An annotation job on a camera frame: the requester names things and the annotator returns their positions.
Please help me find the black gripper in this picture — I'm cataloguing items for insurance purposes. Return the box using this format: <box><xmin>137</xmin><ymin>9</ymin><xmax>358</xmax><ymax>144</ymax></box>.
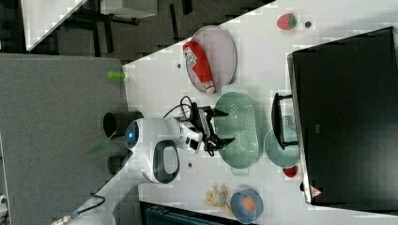
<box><xmin>189</xmin><ymin>102</ymin><xmax>235</xmax><ymax>151</ymax></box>

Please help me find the light green strainer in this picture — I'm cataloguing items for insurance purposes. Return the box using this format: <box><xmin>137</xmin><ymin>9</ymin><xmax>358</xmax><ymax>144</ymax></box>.
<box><xmin>214</xmin><ymin>84</ymin><xmax>261</xmax><ymax>176</ymax></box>

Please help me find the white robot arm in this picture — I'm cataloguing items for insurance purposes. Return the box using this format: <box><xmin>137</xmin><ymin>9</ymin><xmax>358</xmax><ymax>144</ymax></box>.
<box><xmin>51</xmin><ymin>103</ymin><xmax>233</xmax><ymax>225</ymax></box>

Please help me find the light green plate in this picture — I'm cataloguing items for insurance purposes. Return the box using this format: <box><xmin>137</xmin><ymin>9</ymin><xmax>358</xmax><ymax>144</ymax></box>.
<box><xmin>264</xmin><ymin>129</ymin><xmax>299</xmax><ymax>168</ymax></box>

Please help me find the pink round plate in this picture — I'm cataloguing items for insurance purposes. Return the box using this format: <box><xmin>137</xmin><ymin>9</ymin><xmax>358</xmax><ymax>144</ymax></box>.
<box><xmin>191</xmin><ymin>25</ymin><xmax>237</xmax><ymax>93</ymax></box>

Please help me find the red ketchup bottle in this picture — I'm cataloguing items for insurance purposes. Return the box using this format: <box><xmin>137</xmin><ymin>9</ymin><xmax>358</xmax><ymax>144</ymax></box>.
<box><xmin>183</xmin><ymin>40</ymin><xmax>216</xmax><ymax>95</ymax></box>

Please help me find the orange ball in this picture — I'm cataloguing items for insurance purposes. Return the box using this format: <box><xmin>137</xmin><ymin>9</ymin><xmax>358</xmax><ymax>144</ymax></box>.
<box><xmin>242</xmin><ymin>196</ymin><xmax>255</xmax><ymax>212</ymax></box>

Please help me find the red toy strawberry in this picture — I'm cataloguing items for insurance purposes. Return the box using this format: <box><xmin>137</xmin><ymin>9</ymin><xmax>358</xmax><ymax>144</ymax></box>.
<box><xmin>277</xmin><ymin>13</ymin><xmax>297</xmax><ymax>30</ymax></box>
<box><xmin>283</xmin><ymin>166</ymin><xmax>299</xmax><ymax>178</ymax></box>

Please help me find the blue bowl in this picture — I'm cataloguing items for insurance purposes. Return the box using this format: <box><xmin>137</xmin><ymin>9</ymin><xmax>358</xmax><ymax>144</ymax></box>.
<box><xmin>230</xmin><ymin>188</ymin><xmax>264</xmax><ymax>225</ymax></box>

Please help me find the green cylinder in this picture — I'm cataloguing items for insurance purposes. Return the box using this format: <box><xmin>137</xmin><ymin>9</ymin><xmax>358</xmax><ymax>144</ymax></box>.
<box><xmin>107</xmin><ymin>71</ymin><xmax>126</xmax><ymax>80</ymax></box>

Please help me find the black toaster oven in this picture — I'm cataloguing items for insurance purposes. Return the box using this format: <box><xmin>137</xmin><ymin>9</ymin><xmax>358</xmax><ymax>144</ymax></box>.
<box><xmin>271</xmin><ymin>26</ymin><xmax>398</xmax><ymax>215</ymax></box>

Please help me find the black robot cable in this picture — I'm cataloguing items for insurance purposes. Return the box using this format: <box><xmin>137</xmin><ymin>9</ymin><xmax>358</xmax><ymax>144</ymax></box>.
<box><xmin>162</xmin><ymin>95</ymin><xmax>193</xmax><ymax>120</ymax></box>

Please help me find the small black cylinder post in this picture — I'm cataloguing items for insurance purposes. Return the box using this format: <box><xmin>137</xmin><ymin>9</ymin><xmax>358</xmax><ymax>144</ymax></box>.
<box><xmin>107</xmin><ymin>156</ymin><xmax>128</xmax><ymax>175</ymax></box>

